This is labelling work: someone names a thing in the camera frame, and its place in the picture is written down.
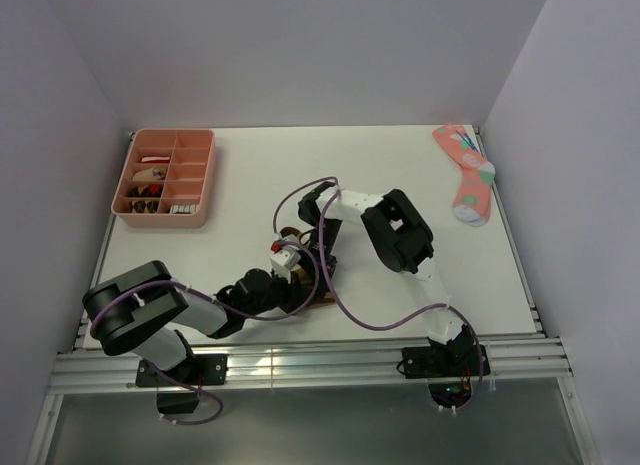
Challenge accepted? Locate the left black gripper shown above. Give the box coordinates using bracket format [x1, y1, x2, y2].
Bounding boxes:
[243, 266, 317, 319]

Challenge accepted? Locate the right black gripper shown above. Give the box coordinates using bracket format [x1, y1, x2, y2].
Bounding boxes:
[297, 218, 343, 298]

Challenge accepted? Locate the brown striped sock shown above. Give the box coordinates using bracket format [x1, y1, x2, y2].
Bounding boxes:
[280, 227, 335, 309]

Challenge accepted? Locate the white black striped sock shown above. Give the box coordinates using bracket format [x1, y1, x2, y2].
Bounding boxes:
[169, 204, 200, 215]

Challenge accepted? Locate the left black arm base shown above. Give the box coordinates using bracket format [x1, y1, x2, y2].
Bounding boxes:
[134, 353, 228, 426]

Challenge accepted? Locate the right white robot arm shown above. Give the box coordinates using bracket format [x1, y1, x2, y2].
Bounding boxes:
[298, 181, 480, 375]

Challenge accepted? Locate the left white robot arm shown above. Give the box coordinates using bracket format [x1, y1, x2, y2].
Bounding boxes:
[82, 260, 322, 384]

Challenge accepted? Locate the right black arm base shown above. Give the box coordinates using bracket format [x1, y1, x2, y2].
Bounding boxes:
[396, 325, 491, 412]

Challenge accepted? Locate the pink divided organizer tray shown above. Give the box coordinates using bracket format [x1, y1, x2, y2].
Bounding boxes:
[111, 128, 216, 229]

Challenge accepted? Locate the dark argyle rolled sock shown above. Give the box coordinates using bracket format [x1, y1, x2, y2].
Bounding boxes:
[130, 184, 163, 198]

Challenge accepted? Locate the brown argyle rolled sock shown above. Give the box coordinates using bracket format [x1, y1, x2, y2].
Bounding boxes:
[129, 200, 160, 214]

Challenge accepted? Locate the pink patterned sock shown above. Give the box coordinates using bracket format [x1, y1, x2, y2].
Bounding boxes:
[432, 124, 496, 227]

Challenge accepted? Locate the beige rolled sock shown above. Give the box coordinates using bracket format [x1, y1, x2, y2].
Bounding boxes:
[131, 167, 167, 182]

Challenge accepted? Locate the red white rolled sock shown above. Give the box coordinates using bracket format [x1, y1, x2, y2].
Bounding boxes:
[140, 156, 171, 164]

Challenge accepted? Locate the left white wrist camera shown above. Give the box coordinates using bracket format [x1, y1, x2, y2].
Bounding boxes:
[269, 242, 300, 280]

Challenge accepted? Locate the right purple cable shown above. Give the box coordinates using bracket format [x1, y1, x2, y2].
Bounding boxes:
[272, 175, 485, 414]

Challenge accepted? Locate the purple cable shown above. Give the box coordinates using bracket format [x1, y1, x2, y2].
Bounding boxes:
[89, 240, 324, 426]
[272, 175, 485, 414]

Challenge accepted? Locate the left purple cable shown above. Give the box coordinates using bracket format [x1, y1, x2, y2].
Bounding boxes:
[89, 240, 324, 426]

